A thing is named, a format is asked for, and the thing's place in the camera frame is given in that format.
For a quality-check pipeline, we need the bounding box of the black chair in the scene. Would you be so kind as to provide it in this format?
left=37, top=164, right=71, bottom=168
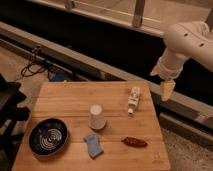
left=0, top=74, right=30, bottom=165

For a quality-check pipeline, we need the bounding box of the blue object on floor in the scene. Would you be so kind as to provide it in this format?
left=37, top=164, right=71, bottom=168
left=50, top=73, right=65, bottom=82

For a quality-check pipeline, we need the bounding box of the dark ceramic bowl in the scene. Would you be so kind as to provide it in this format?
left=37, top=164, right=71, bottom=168
left=29, top=118, right=68, bottom=156

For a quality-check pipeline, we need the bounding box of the white paper cup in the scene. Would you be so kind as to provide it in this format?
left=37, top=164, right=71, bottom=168
left=89, top=105, right=106, bottom=130

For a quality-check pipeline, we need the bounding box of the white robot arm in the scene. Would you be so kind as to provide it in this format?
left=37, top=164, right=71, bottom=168
left=150, top=21, right=213, bottom=101

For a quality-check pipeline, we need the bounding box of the black cable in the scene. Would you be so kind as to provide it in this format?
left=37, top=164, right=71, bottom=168
left=20, top=61, right=51, bottom=78

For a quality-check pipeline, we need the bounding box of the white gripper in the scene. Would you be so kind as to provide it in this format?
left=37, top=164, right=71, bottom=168
left=150, top=57, right=184, bottom=101

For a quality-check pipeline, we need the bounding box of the white tube bottle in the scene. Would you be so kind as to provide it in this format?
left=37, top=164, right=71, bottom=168
left=128, top=87, right=140, bottom=116

